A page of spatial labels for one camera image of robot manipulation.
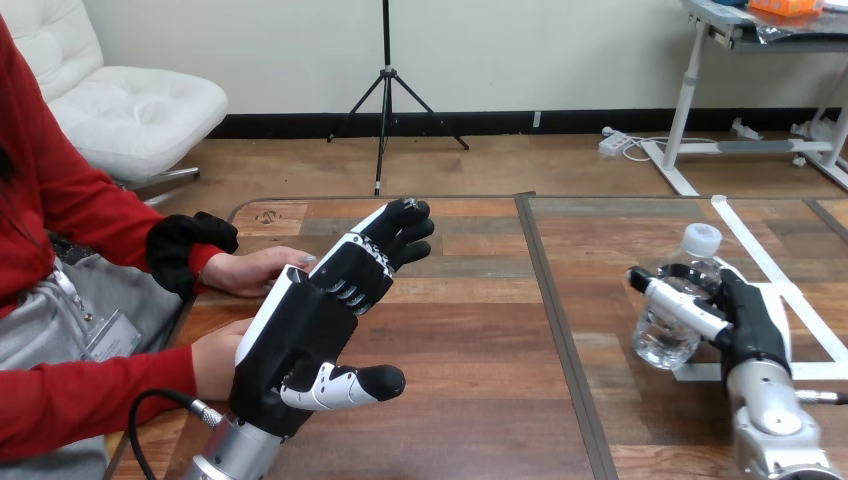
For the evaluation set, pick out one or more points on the person's hand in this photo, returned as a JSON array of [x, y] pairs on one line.
[[248, 272], [215, 361]]

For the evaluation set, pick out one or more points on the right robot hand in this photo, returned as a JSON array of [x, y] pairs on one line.
[[752, 318]]

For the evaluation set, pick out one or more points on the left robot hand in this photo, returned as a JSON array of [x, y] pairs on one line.
[[311, 318]]

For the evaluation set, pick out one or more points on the clear water bottle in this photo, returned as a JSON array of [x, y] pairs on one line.
[[662, 338]]

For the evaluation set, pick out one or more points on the person's forearm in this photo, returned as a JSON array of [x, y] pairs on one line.
[[172, 248], [99, 404]]

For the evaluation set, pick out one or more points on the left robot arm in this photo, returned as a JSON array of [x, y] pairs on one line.
[[232, 454]]

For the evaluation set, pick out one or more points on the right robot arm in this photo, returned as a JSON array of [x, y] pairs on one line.
[[772, 417]]

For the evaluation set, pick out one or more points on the person's body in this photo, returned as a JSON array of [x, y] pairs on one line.
[[26, 166]]

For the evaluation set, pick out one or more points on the white cushioned chair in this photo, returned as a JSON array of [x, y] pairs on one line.
[[132, 112]]

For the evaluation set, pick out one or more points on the white power strip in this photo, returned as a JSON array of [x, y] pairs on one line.
[[613, 142]]

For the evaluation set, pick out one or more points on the white desk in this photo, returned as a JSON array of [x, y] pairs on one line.
[[686, 99]]

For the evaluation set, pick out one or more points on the black tripod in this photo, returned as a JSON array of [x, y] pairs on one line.
[[386, 86]]

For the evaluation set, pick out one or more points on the orange thing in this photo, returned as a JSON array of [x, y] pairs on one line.
[[785, 6]]

